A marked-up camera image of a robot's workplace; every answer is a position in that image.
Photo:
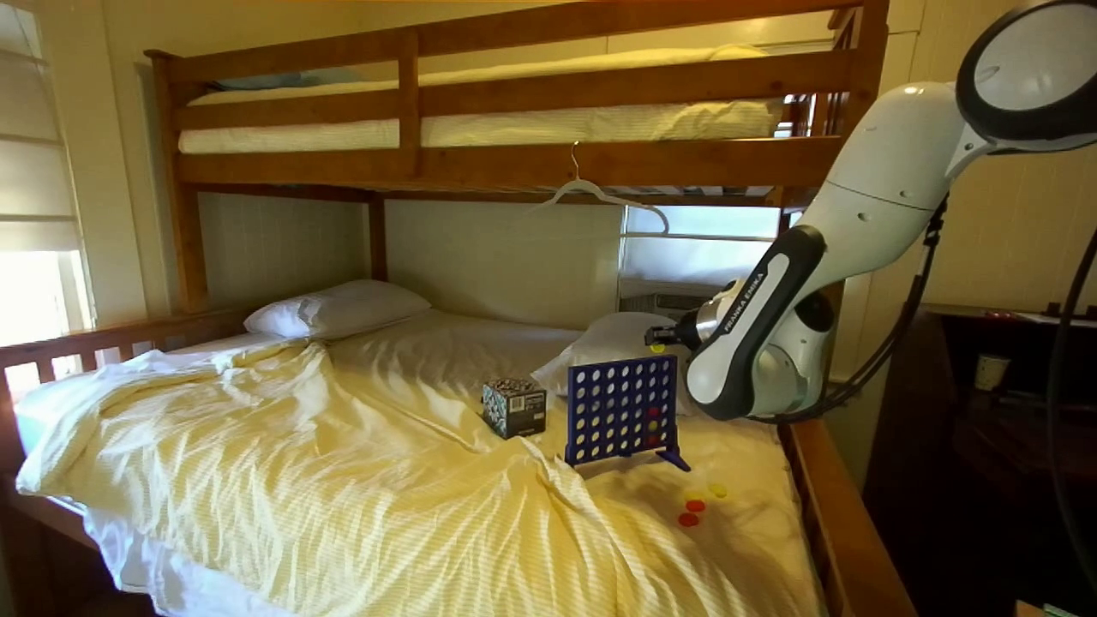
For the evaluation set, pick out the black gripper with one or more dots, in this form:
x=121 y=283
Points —
x=690 y=330

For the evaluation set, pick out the yellow game chip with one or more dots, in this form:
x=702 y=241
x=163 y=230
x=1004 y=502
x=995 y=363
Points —
x=654 y=347
x=717 y=490

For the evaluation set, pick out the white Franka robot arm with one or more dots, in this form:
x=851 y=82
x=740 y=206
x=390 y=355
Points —
x=878 y=206

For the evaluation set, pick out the blue connect four grid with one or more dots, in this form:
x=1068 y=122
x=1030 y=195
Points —
x=620 y=410

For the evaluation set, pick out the red game chip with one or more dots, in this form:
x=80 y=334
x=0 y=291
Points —
x=686 y=519
x=697 y=505

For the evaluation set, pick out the plump white pillow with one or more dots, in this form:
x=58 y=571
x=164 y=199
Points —
x=605 y=345

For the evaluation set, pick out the window air conditioner unit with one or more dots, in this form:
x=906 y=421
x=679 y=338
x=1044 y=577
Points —
x=674 y=262

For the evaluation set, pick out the white clothes hanger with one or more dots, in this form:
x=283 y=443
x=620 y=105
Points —
x=594 y=193

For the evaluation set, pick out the patterned cube box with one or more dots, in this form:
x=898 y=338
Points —
x=510 y=410

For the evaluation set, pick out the bunk mattress with pale sheet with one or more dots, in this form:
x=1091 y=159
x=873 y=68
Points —
x=569 y=126

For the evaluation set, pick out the flat white pillow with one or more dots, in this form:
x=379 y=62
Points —
x=338 y=310

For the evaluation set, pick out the white cup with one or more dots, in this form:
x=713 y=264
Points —
x=990 y=370

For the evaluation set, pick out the yellow bed blanket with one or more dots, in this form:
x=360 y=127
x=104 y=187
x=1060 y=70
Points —
x=342 y=482

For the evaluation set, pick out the dark wooden dresser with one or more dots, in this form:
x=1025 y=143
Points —
x=982 y=482

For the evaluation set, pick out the wooden bunk bed frame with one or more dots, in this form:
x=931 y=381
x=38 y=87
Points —
x=515 y=167

